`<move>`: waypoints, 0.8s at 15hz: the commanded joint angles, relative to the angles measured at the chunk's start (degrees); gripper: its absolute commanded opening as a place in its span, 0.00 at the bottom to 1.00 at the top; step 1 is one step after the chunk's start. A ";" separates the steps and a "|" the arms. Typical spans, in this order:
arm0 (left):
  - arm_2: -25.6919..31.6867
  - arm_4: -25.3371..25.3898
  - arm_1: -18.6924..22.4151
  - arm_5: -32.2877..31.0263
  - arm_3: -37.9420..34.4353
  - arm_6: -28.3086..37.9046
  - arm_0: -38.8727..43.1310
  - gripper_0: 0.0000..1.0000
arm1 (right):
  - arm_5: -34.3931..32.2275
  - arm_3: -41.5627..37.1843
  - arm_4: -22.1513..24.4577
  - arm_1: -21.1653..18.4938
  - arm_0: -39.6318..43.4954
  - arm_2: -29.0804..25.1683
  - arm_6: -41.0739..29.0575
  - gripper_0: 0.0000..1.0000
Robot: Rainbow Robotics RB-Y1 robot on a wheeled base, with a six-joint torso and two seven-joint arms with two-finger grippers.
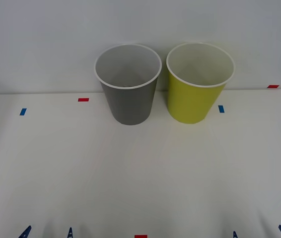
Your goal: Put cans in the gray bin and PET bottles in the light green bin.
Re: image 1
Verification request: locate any yellow-green plastic waste bin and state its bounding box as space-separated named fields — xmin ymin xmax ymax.
xmin=165 ymin=42 xmax=235 ymax=124

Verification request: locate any grey plastic waste bin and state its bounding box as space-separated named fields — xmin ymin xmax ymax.
xmin=93 ymin=43 xmax=162 ymax=126

